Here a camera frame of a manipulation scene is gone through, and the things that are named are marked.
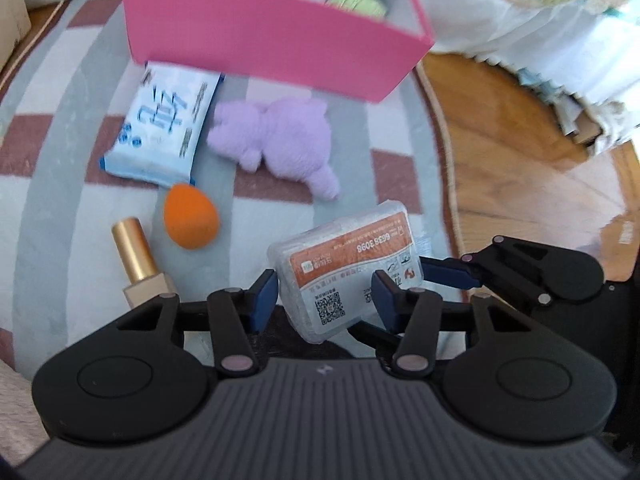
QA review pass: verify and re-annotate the blue white tissue pack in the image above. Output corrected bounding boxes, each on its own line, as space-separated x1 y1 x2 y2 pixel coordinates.
100 62 224 188

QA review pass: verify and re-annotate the white fluffy towel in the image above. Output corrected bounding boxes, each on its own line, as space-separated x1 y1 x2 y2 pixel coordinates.
0 362 49 466

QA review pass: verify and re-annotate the orange label cotton swab box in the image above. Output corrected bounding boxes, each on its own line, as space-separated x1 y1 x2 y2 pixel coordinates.
268 200 423 344

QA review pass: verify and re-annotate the orange makeup sponge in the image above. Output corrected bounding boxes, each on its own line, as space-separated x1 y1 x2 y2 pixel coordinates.
163 183 220 250

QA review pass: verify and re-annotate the gold cap foundation bottle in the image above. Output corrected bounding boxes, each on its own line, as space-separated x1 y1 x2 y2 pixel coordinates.
112 217 177 309

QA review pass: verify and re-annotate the checkered cartoon rug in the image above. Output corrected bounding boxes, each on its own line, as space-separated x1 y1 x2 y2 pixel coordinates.
1 0 458 377

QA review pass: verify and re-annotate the floral quilted bedspread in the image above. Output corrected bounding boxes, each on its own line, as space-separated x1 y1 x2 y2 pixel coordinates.
14 0 640 157

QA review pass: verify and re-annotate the purple plush toy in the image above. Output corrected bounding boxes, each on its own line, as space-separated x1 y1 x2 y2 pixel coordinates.
206 98 341 200

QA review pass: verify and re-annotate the pink storage box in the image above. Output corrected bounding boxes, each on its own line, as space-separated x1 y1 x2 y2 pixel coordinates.
122 0 435 102

